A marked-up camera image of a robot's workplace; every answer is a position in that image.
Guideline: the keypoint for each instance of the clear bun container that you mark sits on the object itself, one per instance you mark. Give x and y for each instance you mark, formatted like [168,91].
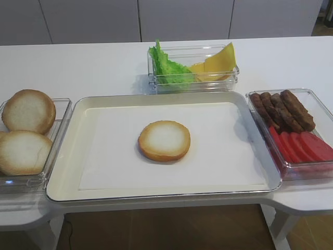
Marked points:
[37,182]

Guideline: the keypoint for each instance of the bun half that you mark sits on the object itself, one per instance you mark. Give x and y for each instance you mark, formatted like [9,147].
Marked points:
[30,110]
[24,152]

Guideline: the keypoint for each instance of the green lettuce leaf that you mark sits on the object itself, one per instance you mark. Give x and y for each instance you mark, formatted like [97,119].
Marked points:
[168,71]

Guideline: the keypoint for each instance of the white paper liner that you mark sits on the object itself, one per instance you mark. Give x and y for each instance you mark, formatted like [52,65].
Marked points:
[220,156]

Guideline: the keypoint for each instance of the bun half rear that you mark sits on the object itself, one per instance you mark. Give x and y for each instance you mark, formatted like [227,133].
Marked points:
[30,110]

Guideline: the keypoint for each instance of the red tomato slice rightmost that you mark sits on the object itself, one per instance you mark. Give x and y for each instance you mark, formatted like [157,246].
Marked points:
[315,147]

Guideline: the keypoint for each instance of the bun half front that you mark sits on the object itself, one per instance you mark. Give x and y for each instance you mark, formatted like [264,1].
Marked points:
[24,152]

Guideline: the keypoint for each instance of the brown patty rightmost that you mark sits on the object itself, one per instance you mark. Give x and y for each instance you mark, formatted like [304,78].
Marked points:
[298,111]

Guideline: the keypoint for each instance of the white serving tray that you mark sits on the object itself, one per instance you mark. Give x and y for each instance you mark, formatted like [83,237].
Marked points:
[64,182]

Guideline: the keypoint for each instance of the bun half toasted edge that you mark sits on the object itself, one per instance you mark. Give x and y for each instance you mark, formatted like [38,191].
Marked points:
[164,141]

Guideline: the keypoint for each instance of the yellow cheese slice flat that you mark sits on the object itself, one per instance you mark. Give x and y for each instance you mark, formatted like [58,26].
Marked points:
[203,76]

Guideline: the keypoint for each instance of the red tomato slice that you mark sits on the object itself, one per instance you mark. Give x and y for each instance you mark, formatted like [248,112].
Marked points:
[284,138]
[294,140]
[315,147]
[281,148]

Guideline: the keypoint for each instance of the clear patty tomato container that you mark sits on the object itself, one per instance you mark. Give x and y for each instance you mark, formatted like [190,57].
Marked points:
[323,129]

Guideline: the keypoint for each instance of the yellow cheese slice upright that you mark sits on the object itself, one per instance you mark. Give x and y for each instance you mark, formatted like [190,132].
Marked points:
[223,61]

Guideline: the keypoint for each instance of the brown patty leftmost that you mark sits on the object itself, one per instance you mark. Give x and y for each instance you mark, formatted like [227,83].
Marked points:
[257,103]

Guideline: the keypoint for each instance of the clear lettuce cheese container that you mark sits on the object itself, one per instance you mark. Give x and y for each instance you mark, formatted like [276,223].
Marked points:
[188,56]

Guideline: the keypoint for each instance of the brown patty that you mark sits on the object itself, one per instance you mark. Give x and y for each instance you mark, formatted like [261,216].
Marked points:
[298,111]
[285,114]
[270,108]
[257,103]

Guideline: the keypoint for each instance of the red tomato slice leftmost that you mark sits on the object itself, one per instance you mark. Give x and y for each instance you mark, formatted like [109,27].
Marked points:
[281,148]

